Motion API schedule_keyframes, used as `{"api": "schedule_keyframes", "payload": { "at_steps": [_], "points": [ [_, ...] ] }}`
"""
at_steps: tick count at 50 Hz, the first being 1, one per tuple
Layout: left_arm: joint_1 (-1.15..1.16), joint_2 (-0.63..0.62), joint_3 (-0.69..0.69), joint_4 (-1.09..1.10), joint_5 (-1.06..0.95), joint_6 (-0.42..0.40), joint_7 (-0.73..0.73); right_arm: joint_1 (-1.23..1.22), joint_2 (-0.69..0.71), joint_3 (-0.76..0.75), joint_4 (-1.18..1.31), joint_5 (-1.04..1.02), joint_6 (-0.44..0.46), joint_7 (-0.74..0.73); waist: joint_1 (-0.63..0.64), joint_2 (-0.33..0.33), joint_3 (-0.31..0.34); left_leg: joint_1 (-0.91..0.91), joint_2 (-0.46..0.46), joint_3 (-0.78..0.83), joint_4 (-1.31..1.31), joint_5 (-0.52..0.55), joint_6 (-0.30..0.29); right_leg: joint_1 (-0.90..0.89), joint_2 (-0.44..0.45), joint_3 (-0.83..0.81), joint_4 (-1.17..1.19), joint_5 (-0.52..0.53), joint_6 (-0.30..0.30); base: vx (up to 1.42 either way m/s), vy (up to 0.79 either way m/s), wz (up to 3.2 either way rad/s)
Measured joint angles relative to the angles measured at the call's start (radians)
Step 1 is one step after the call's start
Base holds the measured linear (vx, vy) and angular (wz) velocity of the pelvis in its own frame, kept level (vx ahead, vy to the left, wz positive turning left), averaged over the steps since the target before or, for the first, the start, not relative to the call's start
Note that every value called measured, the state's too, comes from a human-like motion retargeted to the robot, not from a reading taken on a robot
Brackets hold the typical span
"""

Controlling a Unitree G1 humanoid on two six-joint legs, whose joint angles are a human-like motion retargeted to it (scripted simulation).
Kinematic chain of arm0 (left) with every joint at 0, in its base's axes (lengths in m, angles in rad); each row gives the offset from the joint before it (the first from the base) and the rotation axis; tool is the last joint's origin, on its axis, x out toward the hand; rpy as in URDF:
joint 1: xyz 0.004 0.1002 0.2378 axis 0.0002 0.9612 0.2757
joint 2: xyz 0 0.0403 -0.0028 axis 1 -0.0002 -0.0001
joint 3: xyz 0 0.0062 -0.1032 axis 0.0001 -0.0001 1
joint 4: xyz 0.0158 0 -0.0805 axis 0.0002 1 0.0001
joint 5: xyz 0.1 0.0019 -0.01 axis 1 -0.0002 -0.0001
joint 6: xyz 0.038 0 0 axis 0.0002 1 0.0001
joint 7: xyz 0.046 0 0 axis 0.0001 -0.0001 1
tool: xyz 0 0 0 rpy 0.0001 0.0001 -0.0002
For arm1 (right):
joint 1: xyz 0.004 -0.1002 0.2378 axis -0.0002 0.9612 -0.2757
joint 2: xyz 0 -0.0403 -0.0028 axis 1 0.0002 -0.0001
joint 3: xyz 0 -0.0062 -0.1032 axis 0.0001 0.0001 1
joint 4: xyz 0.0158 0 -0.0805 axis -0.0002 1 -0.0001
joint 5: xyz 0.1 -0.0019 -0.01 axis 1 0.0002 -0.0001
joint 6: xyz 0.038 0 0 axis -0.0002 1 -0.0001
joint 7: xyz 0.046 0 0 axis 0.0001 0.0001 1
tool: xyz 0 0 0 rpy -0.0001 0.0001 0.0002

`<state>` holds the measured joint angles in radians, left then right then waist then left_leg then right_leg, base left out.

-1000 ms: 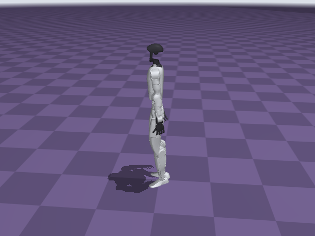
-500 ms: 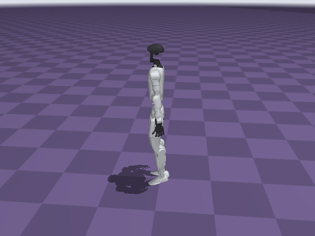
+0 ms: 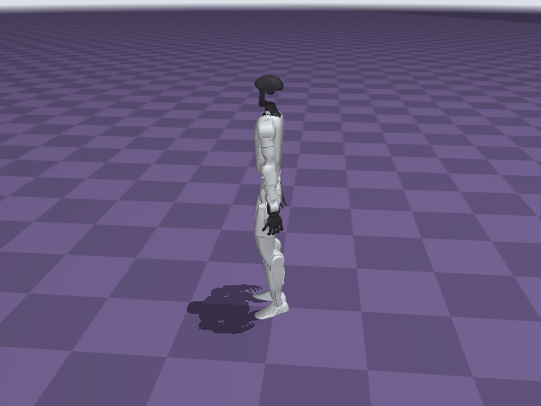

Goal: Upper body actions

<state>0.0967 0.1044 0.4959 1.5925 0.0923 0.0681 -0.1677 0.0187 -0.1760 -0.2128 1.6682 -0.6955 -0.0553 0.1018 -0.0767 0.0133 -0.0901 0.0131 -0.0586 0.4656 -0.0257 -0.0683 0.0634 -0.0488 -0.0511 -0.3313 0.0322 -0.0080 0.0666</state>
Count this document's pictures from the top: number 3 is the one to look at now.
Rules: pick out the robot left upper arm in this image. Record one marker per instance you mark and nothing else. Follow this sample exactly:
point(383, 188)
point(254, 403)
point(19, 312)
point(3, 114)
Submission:
point(267, 134)

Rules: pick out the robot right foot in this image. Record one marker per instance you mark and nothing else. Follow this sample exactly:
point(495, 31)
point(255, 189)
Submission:
point(266, 296)

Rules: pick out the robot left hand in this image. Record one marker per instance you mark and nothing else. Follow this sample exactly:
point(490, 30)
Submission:
point(274, 221)

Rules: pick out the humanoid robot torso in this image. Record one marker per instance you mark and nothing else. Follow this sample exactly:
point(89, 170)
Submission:
point(279, 124)

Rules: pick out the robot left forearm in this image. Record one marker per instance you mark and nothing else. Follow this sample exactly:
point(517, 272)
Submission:
point(270, 182)

